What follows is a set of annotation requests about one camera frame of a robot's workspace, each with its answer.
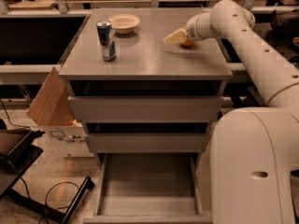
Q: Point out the blue silver energy drink can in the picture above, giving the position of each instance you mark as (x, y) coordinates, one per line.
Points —
(106, 38)

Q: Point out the orange fruit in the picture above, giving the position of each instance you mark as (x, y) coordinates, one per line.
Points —
(188, 43)

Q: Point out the dark bag on table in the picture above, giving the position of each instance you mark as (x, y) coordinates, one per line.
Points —
(286, 23)

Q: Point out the brown white cardboard box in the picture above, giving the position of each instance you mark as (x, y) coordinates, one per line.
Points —
(51, 111)

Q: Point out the grey drawer cabinet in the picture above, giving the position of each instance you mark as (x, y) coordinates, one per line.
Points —
(142, 55)

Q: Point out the grey middle drawer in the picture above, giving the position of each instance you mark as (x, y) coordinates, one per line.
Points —
(147, 137)

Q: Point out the grey top drawer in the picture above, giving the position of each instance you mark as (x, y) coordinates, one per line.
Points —
(146, 101)

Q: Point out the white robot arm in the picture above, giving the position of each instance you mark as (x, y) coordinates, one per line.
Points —
(253, 150)

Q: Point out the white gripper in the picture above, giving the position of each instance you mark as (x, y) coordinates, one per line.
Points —
(193, 29)

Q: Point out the black stand on left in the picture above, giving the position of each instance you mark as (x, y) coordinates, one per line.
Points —
(17, 154)

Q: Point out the grey open bottom drawer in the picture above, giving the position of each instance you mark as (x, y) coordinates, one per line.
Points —
(148, 188)

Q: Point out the white bowl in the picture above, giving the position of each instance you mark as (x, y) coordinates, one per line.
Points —
(124, 24)

